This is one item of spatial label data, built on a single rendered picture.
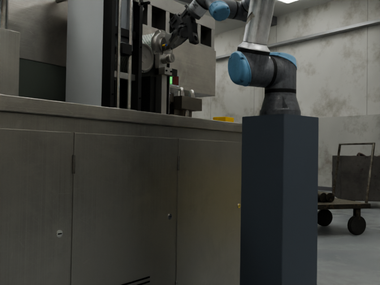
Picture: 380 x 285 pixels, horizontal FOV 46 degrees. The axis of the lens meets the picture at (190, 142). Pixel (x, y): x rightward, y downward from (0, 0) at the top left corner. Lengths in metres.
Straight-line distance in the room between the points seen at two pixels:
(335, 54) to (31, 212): 9.46
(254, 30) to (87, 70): 0.71
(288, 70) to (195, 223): 0.70
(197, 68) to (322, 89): 7.74
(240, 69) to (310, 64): 9.18
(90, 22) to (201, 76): 1.12
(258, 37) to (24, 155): 0.86
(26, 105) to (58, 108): 0.10
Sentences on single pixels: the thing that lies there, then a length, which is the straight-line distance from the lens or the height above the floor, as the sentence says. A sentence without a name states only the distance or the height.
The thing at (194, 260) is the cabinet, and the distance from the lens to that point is 1.87.
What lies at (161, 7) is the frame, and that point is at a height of 1.59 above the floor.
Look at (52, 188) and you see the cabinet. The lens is 1.35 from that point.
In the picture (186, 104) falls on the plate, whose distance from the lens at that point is 2.14.
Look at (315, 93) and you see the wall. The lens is 10.54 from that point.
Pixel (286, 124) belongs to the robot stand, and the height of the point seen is 0.86.
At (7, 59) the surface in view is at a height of 1.07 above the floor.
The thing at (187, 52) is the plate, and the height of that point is 1.37.
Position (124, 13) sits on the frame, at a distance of 1.82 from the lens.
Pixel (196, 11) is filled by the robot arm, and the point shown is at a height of 1.37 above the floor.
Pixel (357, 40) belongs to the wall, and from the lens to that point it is 10.17.
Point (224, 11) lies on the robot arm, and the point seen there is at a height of 1.33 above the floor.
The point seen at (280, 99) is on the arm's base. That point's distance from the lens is 1.65.
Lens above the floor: 0.76
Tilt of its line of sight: 1 degrees up
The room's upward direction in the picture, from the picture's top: 1 degrees clockwise
